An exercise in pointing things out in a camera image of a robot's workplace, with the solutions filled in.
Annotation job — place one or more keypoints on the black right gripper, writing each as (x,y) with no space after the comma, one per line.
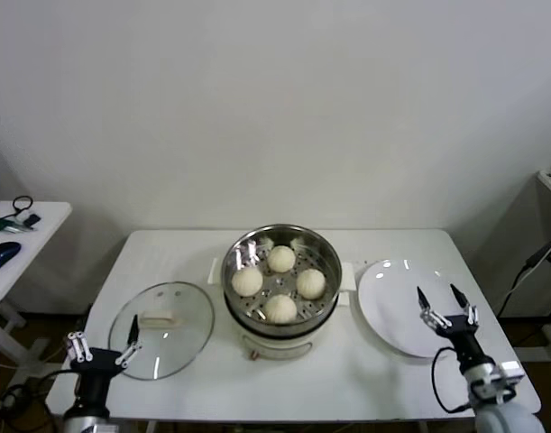
(462,334)

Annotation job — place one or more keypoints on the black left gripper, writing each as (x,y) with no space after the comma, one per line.
(99,361)

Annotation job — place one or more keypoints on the white steamed baozi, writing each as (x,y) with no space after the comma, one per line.
(279,309)
(281,258)
(246,281)
(311,284)

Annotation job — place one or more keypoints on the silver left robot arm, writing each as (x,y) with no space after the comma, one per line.
(85,421)

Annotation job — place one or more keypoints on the perforated steel steamer basket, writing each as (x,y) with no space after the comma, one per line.
(239,252)

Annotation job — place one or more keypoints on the white round plate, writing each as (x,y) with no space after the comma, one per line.
(392,306)

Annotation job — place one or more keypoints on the white side table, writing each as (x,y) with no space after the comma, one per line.
(40,234)

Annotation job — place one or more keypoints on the blue computer mouse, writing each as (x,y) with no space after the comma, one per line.
(2,255)

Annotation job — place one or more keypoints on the small black gadget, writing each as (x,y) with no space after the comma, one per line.
(33,219)

